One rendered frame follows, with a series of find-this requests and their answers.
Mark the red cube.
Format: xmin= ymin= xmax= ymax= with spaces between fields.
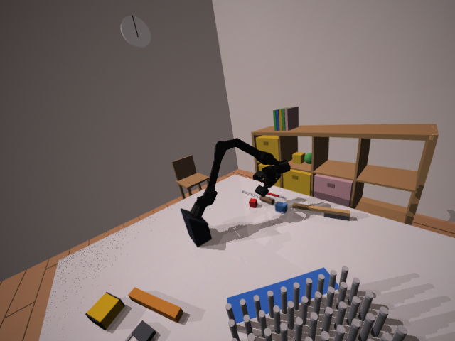
xmin=249 ymin=198 xmax=258 ymax=208

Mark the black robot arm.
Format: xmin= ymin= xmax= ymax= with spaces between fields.
xmin=187 ymin=138 xmax=291 ymax=220

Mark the blue flat strip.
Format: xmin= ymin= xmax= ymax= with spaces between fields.
xmin=227 ymin=267 xmax=330 ymax=324

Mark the yellow rectangular block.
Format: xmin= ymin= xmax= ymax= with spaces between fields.
xmin=86 ymin=292 xmax=125 ymax=330

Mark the brown wooden-handled tool with grey metal shaft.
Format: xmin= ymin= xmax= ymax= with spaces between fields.
xmin=254 ymin=195 xmax=275 ymax=205

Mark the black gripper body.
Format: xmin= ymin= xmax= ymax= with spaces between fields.
xmin=255 ymin=173 xmax=282 ymax=197

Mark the blue cube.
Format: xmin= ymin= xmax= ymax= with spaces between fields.
xmin=274 ymin=202 xmax=287 ymax=213

